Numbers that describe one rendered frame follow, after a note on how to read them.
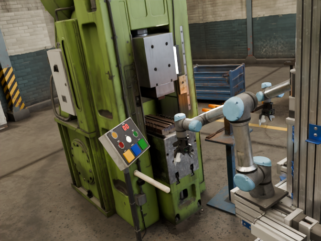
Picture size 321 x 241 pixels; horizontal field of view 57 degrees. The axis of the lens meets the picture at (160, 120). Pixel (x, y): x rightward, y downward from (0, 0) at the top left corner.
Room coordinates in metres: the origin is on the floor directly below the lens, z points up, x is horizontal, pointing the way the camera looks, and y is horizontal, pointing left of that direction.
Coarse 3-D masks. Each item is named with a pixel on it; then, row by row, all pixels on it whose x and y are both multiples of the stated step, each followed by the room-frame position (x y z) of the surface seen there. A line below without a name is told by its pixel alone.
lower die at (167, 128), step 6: (150, 114) 2.86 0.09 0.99; (150, 120) 2.67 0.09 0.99; (156, 120) 2.63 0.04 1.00; (168, 120) 2.60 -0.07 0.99; (150, 126) 2.54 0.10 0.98; (156, 126) 2.52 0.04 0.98; (162, 126) 2.48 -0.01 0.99; (168, 126) 2.47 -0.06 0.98; (174, 126) 2.51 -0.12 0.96; (162, 132) 2.42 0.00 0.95; (168, 132) 2.46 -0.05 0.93
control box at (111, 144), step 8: (128, 120) 2.18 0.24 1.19; (120, 128) 2.06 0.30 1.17; (128, 128) 2.12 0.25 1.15; (136, 128) 2.18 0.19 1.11; (104, 136) 1.93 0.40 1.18; (112, 136) 1.95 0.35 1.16; (120, 136) 2.00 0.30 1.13; (128, 136) 2.06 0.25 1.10; (104, 144) 1.93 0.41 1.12; (112, 144) 1.90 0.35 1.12; (128, 144) 2.00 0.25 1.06; (112, 152) 1.91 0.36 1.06; (120, 152) 1.90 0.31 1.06; (120, 160) 1.88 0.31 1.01; (120, 168) 1.89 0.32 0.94
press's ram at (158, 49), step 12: (144, 36) 2.53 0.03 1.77; (156, 36) 2.47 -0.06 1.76; (168, 36) 2.54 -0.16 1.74; (144, 48) 2.39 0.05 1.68; (156, 48) 2.46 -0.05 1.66; (168, 48) 2.53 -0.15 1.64; (144, 60) 2.41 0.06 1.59; (156, 60) 2.45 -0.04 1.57; (168, 60) 2.52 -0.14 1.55; (144, 72) 2.43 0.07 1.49; (156, 72) 2.44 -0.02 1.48; (168, 72) 2.51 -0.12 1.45; (144, 84) 2.45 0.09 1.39; (156, 84) 2.45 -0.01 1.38
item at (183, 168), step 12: (192, 132) 2.55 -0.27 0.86; (156, 144) 2.46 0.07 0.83; (168, 144) 2.38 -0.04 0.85; (192, 144) 2.54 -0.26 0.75; (156, 156) 2.52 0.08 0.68; (168, 156) 2.36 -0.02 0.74; (180, 156) 2.45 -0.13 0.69; (156, 168) 2.55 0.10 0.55; (168, 168) 2.35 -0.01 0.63; (180, 168) 2.44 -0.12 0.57; (192, 168) 2.53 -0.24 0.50; (168, 180) 2.36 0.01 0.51
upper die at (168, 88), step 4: (164, 84) 2.48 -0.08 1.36; (168, 84) 2.50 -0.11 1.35; (172, 84) 2.53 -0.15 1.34; (140, 88) 2.60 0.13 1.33; (144, 88) 2.55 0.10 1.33; (148, 88) 2.50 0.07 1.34; (152, 88) 2.45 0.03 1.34; (156, 88) 2.42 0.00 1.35; (160, 88) 2.45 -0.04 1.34; (164, 88) 2.47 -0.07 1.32; (168, 88) 2.50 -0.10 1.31; (172, 88) 2.53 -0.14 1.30; (144, 92) 2.56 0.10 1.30; (148, 92) 2.51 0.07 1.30; (152, 92) 2.46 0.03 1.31; (156, 92) 2.42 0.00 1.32; (160, 92) 2.45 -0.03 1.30; (164, 92) 2.47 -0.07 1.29; (168, 92) 2.50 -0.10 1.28; (152, 96) 2.47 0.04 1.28; (156, 96) 2.42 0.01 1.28; (160, 96) 2.44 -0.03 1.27
